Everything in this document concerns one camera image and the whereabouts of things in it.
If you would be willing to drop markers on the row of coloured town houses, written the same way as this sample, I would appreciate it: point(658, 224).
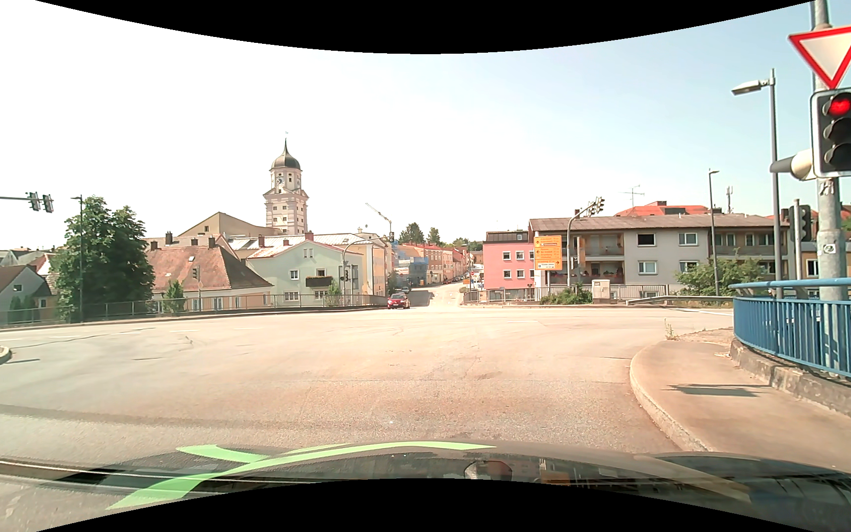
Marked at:
point(433, 262)

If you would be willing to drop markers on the red car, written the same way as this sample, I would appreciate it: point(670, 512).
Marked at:
point(398, 301)

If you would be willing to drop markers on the construction crane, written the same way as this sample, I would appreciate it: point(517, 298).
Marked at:
point(381, 218)

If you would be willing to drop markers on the pink building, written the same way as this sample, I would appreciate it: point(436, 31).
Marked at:
point(508, 264)

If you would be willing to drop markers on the pale green gabled house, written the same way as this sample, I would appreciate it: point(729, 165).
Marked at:
point(304, 270)

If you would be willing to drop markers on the yellow direction sign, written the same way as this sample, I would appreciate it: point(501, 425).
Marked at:
point(547, 253)

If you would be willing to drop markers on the grey asphalt road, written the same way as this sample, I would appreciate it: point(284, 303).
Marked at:
point(337, 369)

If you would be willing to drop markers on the green bushes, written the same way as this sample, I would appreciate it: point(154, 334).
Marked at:
point(567, 296)

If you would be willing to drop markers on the church tower with dark dome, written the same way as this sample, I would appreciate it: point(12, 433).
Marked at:
point(286, 196)

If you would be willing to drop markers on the pale metal railing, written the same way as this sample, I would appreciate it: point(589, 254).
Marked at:
point(580, 292)

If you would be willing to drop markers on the grey street cabinet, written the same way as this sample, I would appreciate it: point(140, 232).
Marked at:
point(600, 289)

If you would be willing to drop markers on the car's own bonnet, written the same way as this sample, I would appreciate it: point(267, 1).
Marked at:
point(425, 473)

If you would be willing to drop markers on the house with brown tiled roof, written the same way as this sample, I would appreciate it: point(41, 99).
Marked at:
point(204, 273)

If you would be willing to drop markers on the grey building with brown roof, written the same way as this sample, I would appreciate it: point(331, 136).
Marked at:
point(662, 255)

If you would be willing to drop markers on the grey metal railing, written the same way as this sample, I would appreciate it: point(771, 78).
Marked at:
point(174, 307)

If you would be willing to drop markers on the large green tree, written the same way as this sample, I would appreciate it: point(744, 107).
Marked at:
point(104, 255)

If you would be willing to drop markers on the grey paved pavement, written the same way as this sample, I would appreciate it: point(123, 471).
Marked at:
point(736, 406)

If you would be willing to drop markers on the blue metal railing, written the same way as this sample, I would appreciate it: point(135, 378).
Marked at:
point(824, 336)

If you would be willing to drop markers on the traffic light with give-way sign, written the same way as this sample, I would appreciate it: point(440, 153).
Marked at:
point(829, 222)

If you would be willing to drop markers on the thin lamp post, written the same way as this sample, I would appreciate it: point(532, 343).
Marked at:
point(713, 236)

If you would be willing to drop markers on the dark lamp post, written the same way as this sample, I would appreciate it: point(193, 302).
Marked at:
point(80, 258)

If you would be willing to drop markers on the grey street lamp post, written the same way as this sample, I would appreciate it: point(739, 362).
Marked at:
point(774, 185)

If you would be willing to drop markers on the small traffic light on post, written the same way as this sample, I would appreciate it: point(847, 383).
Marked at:
point(801, 229)

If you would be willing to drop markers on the concrete kerb wall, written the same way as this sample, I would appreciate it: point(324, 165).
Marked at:
point(817, 388)

